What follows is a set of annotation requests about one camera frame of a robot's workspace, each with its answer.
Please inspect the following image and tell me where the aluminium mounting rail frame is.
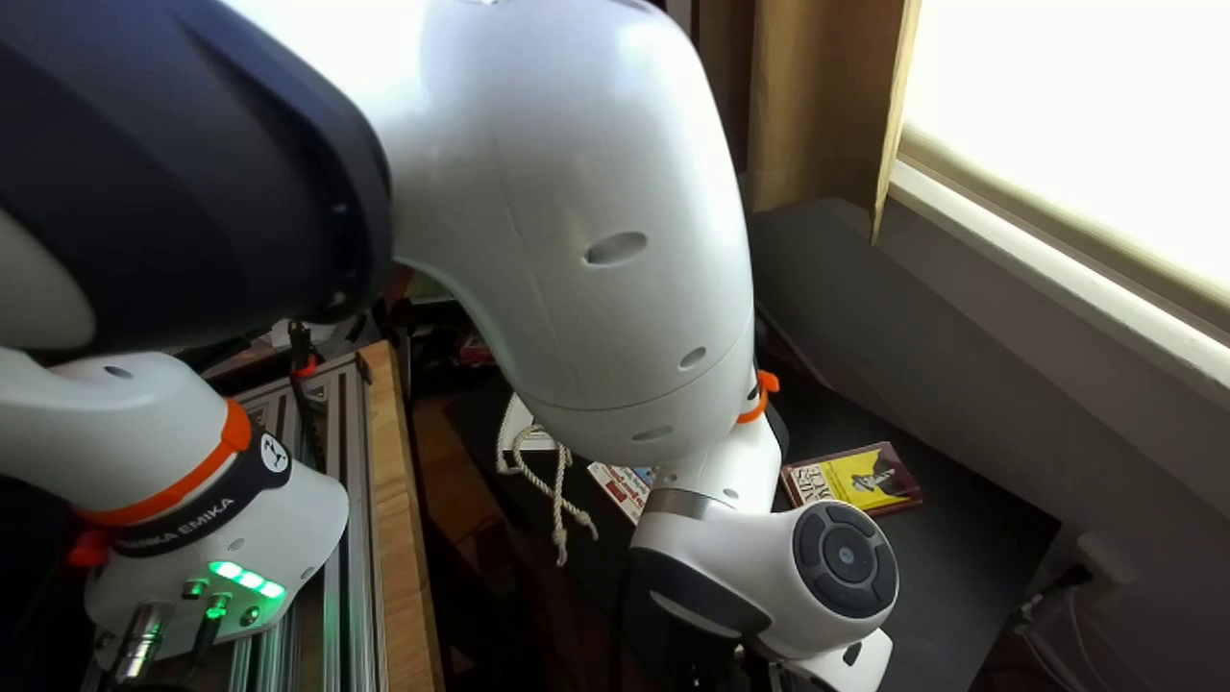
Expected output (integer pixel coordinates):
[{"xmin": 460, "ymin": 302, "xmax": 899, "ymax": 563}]
[{"xmin": 73, "ymin": 343, "xmax": 390, "ymax": 692}]

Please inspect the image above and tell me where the Boxcar Children paperback book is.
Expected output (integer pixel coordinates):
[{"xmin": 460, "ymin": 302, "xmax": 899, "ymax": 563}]
[{"xmin": 587, "ymin": 457, "xmax": 665, "ymax": 526}]

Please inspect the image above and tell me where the wide beige curtain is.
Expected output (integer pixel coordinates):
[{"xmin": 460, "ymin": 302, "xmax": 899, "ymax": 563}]
[{"xmin": 714, "ymin": 0, "xmax": 920, "ymax": 243}]

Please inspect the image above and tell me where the yellow and dark cover book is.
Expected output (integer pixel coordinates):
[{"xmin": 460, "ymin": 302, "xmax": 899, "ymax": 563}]
[{"xmin": 779, "ymin": 437, "xmax": 927, "ymax": 518}]

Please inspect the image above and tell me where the light wooden board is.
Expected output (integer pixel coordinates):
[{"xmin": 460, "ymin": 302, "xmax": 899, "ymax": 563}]
[{"xmin": 355, "ymin": 340, "xmax": 446, "ymax": 692}]

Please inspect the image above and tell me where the bright window with white sill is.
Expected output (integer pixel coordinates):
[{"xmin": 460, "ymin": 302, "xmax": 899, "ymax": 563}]
[{"xmin": 883, "ymin": 0, "xmax": 1230, "ymax": 393}]

